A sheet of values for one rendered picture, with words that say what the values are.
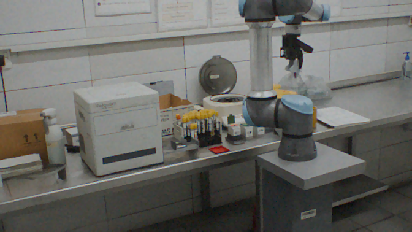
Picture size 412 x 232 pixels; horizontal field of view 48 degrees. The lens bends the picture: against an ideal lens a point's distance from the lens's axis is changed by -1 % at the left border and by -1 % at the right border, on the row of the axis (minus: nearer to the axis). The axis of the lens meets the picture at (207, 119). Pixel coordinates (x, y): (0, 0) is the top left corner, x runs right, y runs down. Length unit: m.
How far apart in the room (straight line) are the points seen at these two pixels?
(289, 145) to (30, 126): 1.07
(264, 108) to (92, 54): 1.00
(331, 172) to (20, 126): 1.26
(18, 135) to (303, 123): 1.17
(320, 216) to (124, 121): 0.84
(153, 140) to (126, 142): 0.11
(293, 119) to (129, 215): 1.28
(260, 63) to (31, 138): 1.01
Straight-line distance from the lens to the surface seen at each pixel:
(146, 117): 1.82
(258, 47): 1.73
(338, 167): 1.72
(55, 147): 1.98
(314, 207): 1.84
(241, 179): 2.92
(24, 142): 2.08
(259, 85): 1.75
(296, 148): 1.75
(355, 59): 3.30
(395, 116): 2.61
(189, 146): 1.95
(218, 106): 2.30
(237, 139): 2.09
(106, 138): 1.79
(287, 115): 1.73
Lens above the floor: 1.55
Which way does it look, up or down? 16 degrees down
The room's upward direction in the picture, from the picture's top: 3 degrees counter-clockwise
